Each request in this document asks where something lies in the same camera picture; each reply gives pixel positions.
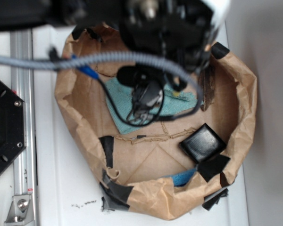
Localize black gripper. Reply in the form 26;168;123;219
117;0;231;124

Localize light blue terry cloth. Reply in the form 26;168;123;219
105;78;197;134

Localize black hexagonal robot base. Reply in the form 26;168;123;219
0;80;25;176

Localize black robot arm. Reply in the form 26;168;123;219
0;0;231;127

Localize dark brown wooden piece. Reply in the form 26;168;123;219
199;65;215;112

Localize black square block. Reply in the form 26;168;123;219
179;123;227;163

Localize brown paper bag bin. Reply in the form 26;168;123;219
54;22;258;221

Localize blue sponge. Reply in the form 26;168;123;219
162;168;197;187

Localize thin black cable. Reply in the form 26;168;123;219
70;55;201;127

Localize grey braided cable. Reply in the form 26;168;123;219
0;51;202;99

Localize aluminium extrusion rail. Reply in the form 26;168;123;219
8;29;40;226

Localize metal corner bracket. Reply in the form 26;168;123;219
4;194;35;226

